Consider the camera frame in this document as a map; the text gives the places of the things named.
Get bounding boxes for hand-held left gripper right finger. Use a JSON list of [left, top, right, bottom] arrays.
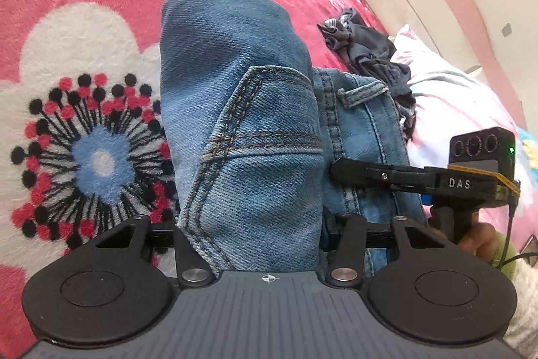
[[321, 212, 457, 287]]

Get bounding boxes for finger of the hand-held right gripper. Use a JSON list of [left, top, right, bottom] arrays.
[[329, 158, 438, 191]]

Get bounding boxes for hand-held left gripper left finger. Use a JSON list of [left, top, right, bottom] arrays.
[[96, 214, 211, 287]]

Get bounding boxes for light blue denim jeans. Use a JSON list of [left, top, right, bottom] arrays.
[[160, 0, 427, 280]]

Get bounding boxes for person's right hand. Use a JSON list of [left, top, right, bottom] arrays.
[[456, 222, 507, 265]]

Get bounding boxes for pink and white quilt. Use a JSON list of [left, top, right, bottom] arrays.
[[387, 24, 538, 225]]

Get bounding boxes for dark grey patterned garment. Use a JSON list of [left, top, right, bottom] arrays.
[[317, 8, 418, 141]]

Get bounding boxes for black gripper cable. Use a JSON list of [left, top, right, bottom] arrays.
[[498, 180, 538, 271]]

